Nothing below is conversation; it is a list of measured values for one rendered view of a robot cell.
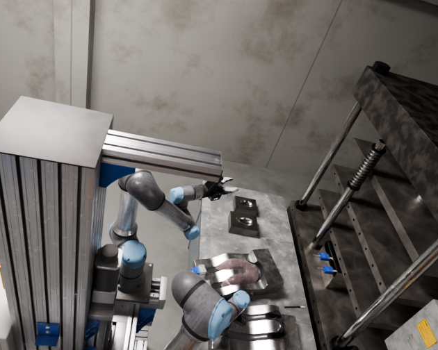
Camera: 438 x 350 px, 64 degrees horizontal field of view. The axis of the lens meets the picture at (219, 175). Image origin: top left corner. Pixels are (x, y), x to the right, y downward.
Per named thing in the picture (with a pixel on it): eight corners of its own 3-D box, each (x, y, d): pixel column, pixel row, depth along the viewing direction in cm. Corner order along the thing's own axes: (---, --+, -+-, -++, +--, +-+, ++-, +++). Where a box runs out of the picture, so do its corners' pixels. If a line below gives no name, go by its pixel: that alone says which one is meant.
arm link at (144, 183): (153, 186, 130) (207, 231, 169) (143, 167, 136) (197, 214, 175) (128, 205, 130) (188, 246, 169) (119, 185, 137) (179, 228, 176)
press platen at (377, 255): (384, 301, 179) (389, 296, 176) (329, 169, 265) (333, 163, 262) (504, 321, 192) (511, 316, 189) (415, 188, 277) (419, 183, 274)
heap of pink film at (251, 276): (222, 289, 204) (226, 282, 199) (213, 264, 216) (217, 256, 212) (261, 285, 214) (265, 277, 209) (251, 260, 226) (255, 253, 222)
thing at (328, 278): (325, 287, 235) (337, 272, 224) (315, 255, 256) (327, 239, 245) (391, 298, 244) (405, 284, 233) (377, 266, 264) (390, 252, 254)
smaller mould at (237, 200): (233, 212, 265) (235, 207, 261) (232, 201, 275) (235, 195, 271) (254, 217, 268) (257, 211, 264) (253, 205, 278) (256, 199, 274)
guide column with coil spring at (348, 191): (292, 274, 280) (380, 143, 201) (290, 269, 284) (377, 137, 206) (298, 275, 281) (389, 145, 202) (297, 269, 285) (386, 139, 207)
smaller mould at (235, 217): (228, 232, 248) (231, 226, 243) (227, 217, 259) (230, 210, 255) (255, 237, 251) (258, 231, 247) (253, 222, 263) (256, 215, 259)
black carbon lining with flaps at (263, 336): (222, 339, 180) (227, 330, 174) (222, 310, 193) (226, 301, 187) (286, 348, 186) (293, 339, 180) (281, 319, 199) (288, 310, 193)
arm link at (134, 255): (122, 281, 160) (125, 263, 152) (114, 257, 169) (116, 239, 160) (147, 273, 167) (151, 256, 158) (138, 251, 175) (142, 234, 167)
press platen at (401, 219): (418, 273, 165) (425, 267, 162) (350, 143, 250) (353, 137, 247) (539, 296, 176) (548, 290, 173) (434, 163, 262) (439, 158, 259)
